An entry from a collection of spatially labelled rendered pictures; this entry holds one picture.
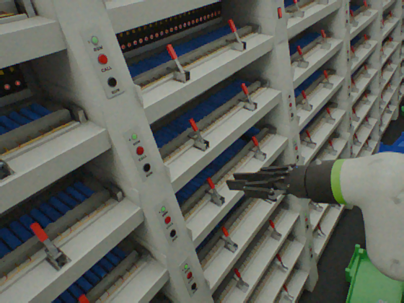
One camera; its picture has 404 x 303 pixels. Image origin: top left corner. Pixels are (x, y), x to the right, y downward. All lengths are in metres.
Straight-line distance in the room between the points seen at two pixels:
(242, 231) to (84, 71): 0.76
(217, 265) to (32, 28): 0.80
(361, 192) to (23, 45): 0.61
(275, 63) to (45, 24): 0.78
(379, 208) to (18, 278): 0.64
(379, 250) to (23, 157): 0.64
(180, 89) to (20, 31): 0.34
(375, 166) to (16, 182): 0.59
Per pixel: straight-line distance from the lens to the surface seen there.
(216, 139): 0.86
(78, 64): 0.59
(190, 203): 0.90
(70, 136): 0.61
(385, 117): 3.13
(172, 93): 0.71
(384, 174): 0.60
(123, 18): 0.66
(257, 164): 1.07
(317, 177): 0.65
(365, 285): 1.81
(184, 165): 0.77
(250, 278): 1.22
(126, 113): 0.63
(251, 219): 1.14
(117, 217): 0.68
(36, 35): 0.57
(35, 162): 0.57
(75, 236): 0.68
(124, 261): 0.81
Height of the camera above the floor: 1.48
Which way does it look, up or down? 26 degrees down
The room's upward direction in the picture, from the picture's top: 16 degrees counter-clockwise
